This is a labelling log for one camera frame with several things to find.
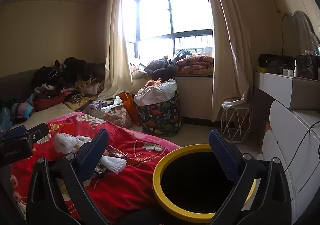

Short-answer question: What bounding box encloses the black bag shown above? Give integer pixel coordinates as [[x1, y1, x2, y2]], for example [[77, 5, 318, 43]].
[[258, 53, 296, 74]]

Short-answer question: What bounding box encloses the dark framed window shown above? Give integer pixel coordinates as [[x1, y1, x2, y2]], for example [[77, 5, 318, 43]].
[[124, 0, 215, 61]]

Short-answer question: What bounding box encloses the cream curtain beside bed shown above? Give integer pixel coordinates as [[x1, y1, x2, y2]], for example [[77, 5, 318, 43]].
[[97, 0, 133, 101]]

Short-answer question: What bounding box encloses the tiger print blanket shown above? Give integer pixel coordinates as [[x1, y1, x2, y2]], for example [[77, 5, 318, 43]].
[[64, 91, 99, 111]]

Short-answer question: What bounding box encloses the white wire stool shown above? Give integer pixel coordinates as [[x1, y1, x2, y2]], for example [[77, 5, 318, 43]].
[[221, 103, 253, 144]]

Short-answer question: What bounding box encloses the white foam net sleeve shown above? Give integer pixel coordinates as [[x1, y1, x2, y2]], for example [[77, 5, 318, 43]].
[[54, 133, 78, 153], [100, 155, 127, 174]]

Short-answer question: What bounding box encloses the purple snack wrapper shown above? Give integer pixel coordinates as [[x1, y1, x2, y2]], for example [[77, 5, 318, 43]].
[[105, 146, 130, 160]]

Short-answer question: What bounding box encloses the wavy frame mirror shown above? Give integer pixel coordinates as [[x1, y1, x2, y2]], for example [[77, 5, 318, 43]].
[[281, 10, 320, 56]]

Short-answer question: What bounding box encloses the red cloth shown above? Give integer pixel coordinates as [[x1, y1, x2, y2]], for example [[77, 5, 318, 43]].
[[33, 95, 66, 112]]

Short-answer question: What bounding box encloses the white cloth on stool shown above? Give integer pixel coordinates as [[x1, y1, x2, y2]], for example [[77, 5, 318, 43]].
[[221, 90, 251, 111]]

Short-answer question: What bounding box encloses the white cloth in basket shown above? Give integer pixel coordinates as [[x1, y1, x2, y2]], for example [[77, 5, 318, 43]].
[[134, 79, 178, 107]]

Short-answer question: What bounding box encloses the clear cosmetics organizer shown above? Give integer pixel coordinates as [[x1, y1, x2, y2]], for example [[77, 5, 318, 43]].
[[295, 54, 320, 78]]

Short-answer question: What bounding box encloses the beige bed sheet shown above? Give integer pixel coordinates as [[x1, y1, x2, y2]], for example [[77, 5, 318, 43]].
[[17, 103, 84, 131]]

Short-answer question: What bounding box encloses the red floral blanket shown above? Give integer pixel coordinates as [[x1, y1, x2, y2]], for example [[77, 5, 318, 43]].
[[10, 112, 182, 224]]

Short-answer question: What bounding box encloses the orange patterned quilt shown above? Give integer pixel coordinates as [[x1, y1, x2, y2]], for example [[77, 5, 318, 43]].
[[174, 55, 214, 76]]

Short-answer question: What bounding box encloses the light green cloth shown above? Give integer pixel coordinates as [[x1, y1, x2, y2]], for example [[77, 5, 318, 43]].
[[130, 65, 150, 80]]

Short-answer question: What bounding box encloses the white vanity desk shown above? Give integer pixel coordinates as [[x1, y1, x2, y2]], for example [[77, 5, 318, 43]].
[[253, 71, 320, 111]]

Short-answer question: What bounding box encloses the cream curtain beside desk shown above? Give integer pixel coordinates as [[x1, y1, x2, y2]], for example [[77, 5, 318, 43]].
[[196, 0, 253, 123]]

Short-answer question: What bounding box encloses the pink garment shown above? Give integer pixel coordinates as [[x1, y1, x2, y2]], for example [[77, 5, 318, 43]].
[[144, 78, 163, 88]]

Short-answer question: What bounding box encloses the black cable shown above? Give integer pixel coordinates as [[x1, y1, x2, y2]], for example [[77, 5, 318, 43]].
[[285, 120, 320, 168]]

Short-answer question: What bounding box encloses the pile of dark clothes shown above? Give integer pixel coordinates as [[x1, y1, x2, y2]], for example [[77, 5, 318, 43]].
[[31, 57, 107, 98]]

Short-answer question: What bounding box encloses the dark jacket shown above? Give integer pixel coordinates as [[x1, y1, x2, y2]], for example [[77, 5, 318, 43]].
[[144, 57, 178, 81]]

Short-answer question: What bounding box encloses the lavender cloth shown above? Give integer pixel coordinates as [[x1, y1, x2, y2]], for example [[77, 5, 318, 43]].
[[82, 97, 123, 118]]

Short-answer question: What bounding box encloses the blue striped cloth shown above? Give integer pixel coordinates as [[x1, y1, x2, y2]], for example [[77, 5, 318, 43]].
[[0, 98, 35, 131]]

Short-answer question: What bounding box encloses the yellow rimmed black trash bin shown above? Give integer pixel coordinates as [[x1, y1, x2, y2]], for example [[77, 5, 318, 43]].
[[152, 143, 258, 223]]

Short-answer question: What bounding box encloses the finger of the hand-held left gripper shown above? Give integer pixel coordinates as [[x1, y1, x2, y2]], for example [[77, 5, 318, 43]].
[[24, 123, 49, 145], [0, 125, 27, 141]]

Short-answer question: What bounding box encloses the dinosaur print laundry basket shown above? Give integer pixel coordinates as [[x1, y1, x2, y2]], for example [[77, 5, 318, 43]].
[[136, 90, 183, 137]]

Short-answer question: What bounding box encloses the floral fabric bag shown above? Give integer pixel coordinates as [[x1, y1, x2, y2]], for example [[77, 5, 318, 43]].
[[102, 107, 132, 128]]

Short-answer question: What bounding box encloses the orange plastic bag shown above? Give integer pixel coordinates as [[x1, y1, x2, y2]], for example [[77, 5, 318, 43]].
[[117, 92, 142, 127]]

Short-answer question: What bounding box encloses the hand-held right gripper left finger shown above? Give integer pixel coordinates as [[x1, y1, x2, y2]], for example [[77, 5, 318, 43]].
[[26, 128, 110, 225]]

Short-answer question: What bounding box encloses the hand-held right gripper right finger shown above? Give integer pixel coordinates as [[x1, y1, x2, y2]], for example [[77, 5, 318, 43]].
[[209, 128, 293, 225]]

